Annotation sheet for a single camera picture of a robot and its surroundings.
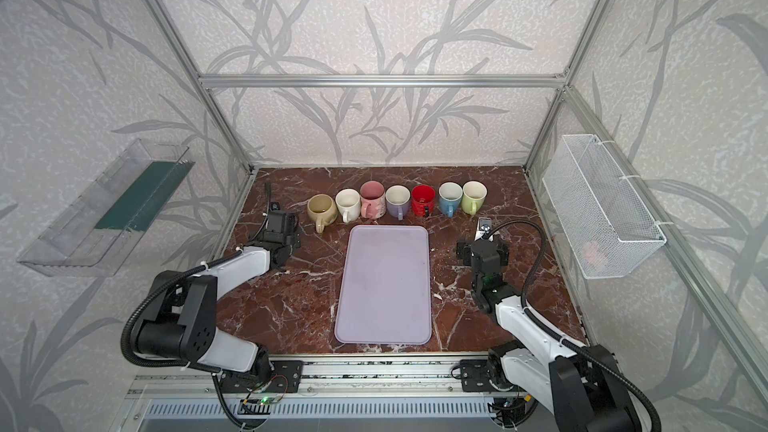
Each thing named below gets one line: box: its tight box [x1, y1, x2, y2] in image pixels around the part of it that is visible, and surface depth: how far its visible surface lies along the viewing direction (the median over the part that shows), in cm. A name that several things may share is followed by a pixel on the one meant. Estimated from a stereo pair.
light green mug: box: [461, 180, 488, 216], surface depth 103 cm
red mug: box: [411, 184, 436, 217], surface depth 104 cm
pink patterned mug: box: [360, 180, 386, 220], surface depth 101 cm
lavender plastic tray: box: [334, 225, 432, 345], surface depth 90 cm
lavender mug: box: [385, 184, 411, 221], surface depth 104 cm
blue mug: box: [438, 181, 463, 218], surface depth 103 cm
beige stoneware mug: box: [307, 193, 339, 234], surface depth 101 cm
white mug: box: [335, 188, 361, 224], surface depth 101 cm
